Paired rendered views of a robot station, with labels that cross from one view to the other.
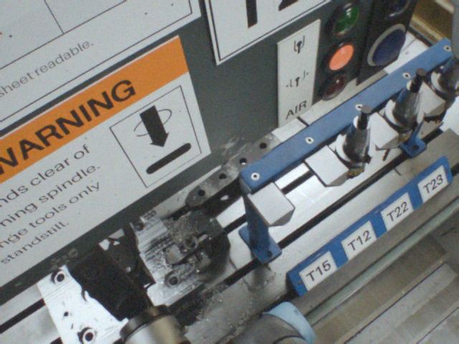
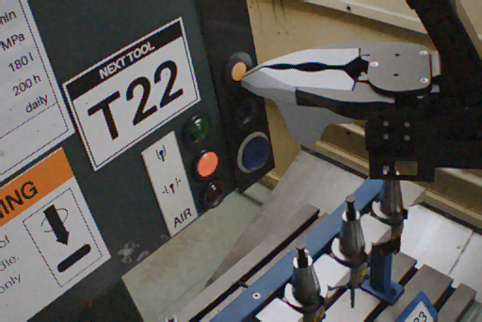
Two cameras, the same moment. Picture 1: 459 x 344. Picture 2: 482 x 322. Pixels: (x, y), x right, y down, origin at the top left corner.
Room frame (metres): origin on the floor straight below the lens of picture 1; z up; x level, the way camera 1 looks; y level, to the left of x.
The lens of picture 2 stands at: (-0.17, -0.03, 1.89)
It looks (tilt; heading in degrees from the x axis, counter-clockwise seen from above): 38 degrees down; 347
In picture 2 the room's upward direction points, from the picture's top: 12 degrees counter-clockwise
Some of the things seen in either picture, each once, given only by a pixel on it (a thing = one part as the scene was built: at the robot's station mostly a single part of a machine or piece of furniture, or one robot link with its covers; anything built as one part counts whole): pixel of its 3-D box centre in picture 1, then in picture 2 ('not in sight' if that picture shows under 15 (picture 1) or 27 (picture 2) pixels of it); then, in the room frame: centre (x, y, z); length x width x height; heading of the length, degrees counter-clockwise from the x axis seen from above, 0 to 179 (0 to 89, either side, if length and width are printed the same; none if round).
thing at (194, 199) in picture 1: (234, 175); not in sight; (0.47, 0.00, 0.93); 0.26 x 0.05 x 0.06; 119
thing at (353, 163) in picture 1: (354, 150); (306, 295); (0.33, -0.20, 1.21); 0.06 x 0.06 x 0.03
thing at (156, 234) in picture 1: (117, 279); not in sight; (0.27, 0.28, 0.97); 0.29 x 0.23 x 0.05; 114
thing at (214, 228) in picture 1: (196, 246); not in sight; (0.30, 0.10, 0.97); 0.13 x 0.03 x 0.15; 114
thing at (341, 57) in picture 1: (340, 56); (206, 163); (0.19, -0.08, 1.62); 0.02 x 0.01 x 0.02; 114
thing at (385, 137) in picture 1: (379, 132); (329, 272); (0.35, -0.25, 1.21); 0.07 x 0.05 x 0.01; 24
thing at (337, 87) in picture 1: (335, 87); (215, 194); (0.19, -0.08, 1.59); 0.02 x 0.01 x 0.02; 114
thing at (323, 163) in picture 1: (328, 168); (281, 318); (0.30, -0.15, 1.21); 0.07 x 0.05 x 0.01; 24
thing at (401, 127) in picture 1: (402, 115); (351, 250); (0.37, -0.30, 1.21); 0.06 x 0.06 x 0.03
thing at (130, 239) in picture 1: (120, 241); not in sight; (0.22, 0.17, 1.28); 0.09 x 0.05 x 0.02; 11
